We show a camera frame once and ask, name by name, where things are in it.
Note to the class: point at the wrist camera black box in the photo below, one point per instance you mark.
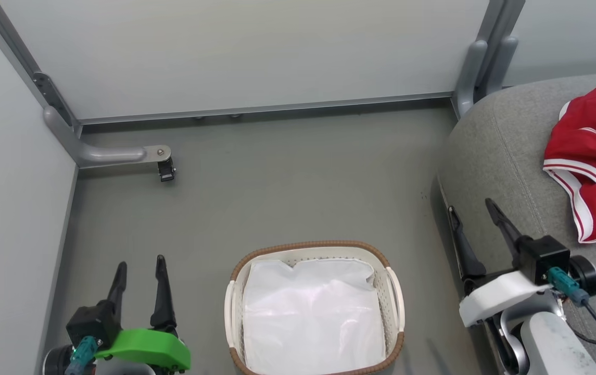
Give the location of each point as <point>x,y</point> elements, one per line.
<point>89,323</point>
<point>545,258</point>

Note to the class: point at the grey fabric sofa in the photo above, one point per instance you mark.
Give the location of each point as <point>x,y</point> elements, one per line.
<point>506,156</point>

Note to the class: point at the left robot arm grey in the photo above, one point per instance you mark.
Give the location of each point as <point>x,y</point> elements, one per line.
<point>55,362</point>

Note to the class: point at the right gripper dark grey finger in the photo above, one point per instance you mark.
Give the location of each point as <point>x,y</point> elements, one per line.
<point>465,250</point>
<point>506,229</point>

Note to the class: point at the grey partition foot with caster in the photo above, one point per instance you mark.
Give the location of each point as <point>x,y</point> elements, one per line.
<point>115,154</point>

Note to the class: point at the white laundry basket brown rim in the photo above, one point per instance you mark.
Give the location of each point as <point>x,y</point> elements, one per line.
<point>235,312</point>

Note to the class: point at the grey partition bottom rail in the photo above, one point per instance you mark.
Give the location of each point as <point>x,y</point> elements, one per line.
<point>61,245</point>
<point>266,109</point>

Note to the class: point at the grey curved partition foot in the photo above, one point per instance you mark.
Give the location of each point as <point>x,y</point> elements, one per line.
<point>503,62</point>
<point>469,78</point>

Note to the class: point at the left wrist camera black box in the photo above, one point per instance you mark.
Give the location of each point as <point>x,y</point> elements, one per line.
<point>89,323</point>

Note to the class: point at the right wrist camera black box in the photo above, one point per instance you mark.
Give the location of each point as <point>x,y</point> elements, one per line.
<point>545,258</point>

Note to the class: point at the red garment white stripes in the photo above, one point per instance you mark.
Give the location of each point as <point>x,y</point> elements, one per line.
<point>594,130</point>

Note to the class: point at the grey partition corner post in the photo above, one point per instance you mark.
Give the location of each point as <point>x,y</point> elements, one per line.
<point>501,21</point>
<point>11,39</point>

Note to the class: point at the left gripper body bright green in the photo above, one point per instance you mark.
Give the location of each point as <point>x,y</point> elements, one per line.
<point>147,349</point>

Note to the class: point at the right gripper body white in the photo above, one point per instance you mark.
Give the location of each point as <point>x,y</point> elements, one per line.
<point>495,299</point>

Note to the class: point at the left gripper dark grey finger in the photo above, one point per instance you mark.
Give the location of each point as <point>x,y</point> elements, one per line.
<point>118,286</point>
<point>162,302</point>

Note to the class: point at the black caster wheel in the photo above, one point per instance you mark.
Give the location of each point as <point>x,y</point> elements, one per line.
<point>166,171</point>

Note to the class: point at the white plastic basket liner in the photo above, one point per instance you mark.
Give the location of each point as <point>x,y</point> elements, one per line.
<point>313,317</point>

